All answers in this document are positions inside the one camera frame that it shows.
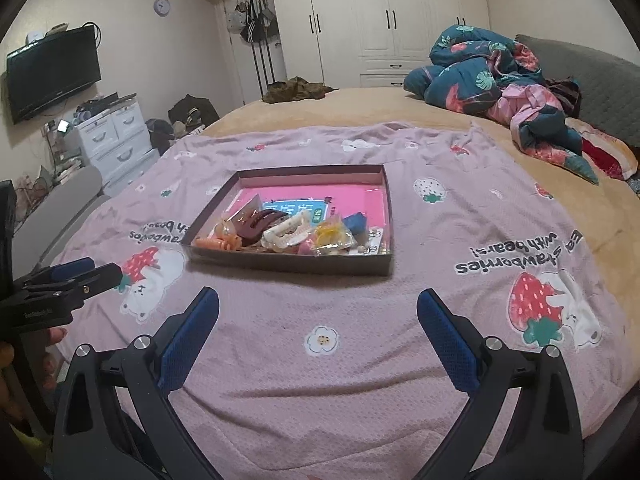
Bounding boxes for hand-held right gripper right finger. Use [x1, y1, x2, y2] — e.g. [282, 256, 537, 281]
[416, 288, 585, 480]

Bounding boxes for earring card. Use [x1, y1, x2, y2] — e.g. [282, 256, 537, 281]
[350, 229, 389, 257]

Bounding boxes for grey chair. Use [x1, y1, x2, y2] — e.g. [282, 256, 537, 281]
[14, 165, 112, 263]

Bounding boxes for dark olive clothes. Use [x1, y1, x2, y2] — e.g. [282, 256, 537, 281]
[261, 76, 335, 105]

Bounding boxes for pink booklet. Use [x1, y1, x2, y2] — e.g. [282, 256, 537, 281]
[226, 186, 389, 257]

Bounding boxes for red and beige pillow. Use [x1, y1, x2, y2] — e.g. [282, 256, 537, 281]
[564, 117, 640, 182]

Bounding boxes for pink strawberry blanket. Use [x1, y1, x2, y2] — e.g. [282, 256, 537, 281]
[49, 121, 637, 480]

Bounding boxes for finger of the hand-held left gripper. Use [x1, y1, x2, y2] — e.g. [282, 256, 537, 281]
[0, 262, 124, 332]
[17, 257, 97, 283]

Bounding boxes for orange hair clip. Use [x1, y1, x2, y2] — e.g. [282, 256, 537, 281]
[193, 236, 242, 253]

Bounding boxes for person's left hand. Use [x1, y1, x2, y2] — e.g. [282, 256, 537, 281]
[0, 326, 69, 413]

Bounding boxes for white drawer cabinet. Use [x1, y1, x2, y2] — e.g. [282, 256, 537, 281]
[64, 92, 161, 197]

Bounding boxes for brown cardboard box tray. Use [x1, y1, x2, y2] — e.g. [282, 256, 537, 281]
[181, 163, 396, 277]

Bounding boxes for grey headboard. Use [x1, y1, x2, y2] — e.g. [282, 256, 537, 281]
[515, 34, 640, 150]

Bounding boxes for yellow hair tie bag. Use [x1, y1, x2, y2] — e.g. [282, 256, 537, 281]
[312, 214, 359, 257]

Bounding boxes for dark striped cloth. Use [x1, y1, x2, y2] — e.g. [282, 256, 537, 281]
[546, 77, 582, 120]

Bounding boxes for black television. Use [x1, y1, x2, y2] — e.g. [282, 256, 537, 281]
[5, 25, 103, 125]

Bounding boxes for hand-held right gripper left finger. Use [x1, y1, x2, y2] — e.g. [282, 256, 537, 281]
[51, 286, 221, 480]

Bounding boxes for beige bed sheet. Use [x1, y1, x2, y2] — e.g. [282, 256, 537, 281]
[200, 86, 640, 291]

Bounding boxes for white hair claw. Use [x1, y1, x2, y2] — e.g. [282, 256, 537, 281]
[260, 211, 316, 252]

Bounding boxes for white wardrobe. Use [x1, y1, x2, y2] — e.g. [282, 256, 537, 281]
[267, 0, 492, 89]

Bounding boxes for blue cube box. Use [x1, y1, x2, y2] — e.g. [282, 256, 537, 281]
[342, 213, 369, 236]

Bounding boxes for floral quilt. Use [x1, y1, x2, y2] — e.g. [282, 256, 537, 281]
[403, 23, 600, 187]

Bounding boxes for black bag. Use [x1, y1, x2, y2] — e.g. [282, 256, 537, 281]
[167, 93, 221, 129]

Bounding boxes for hanging bags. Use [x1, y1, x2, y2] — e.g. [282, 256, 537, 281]
[226, 0, 279, 44]

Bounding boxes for brown hair claw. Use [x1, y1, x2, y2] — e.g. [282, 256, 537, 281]
[234, 208, 289, 247]

